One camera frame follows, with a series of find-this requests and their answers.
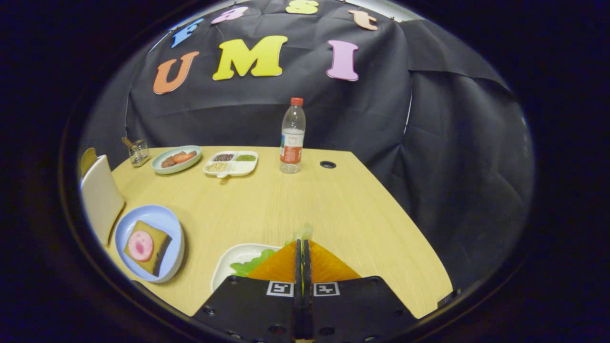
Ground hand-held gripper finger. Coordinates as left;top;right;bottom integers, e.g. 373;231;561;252
193;240;303;341
304;240;420;341

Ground green lettuce leaf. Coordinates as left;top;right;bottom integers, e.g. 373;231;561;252
230;224;314;278

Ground brown toasted bread slice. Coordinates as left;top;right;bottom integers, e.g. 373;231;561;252
80;148;98;178

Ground white square plate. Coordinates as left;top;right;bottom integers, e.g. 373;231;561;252
211;243;282;292

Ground white divided dish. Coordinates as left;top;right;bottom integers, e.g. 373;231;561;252
203;151;258;179

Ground square bread slice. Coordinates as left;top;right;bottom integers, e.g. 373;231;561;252
124;220;172;277

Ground clear bottle red cap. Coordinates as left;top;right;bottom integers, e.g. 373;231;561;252
280;97;306;174

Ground blue plate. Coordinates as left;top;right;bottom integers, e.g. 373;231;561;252
114;205;185;283

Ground pink ham slice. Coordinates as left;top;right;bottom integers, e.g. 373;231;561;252
128;231;154;262

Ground pale green plate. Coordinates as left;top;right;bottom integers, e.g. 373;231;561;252
152;145;203;175

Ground black backdrop cloth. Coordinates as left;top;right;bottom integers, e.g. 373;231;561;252
79;0;534;291

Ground meat and carrot pieces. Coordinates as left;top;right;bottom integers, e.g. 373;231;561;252
161;151;197;168

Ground white toaster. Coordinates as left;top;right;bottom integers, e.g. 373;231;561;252
80;155;126;246

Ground wire utensil holder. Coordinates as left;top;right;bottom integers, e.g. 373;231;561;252
122;137;151;167

